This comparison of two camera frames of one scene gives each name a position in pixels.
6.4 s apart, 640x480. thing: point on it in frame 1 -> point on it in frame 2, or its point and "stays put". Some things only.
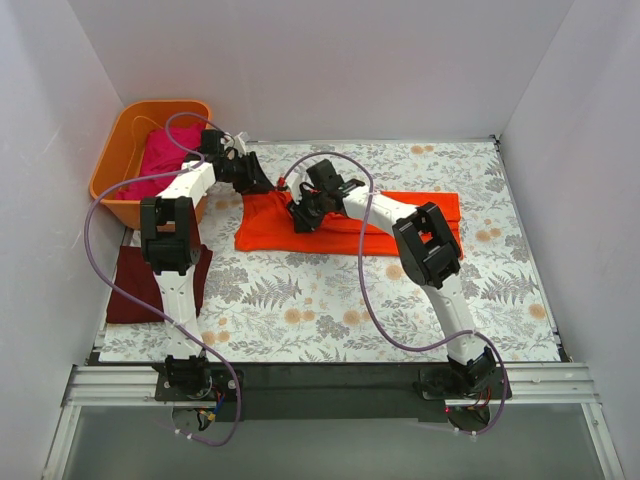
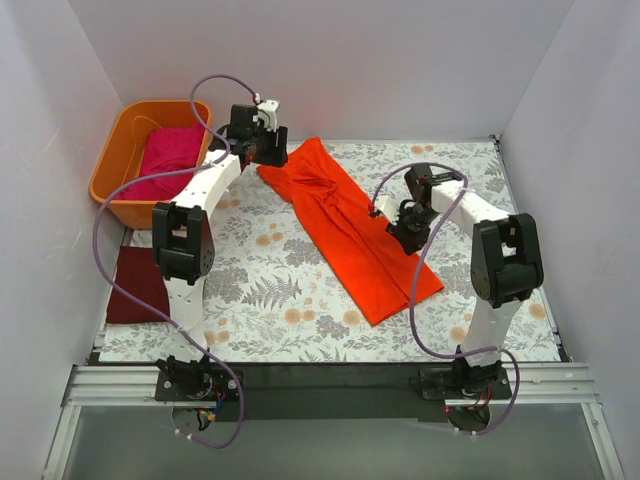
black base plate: [324, 391] stays put
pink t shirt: [158, 155] stays put
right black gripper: [304, 212] -> [409, 236]
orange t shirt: [265, 225] -> [389, 279]
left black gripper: [248, 171] -> [273, 147]
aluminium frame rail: [135, 385] stays put
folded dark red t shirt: [138, 276] stays put
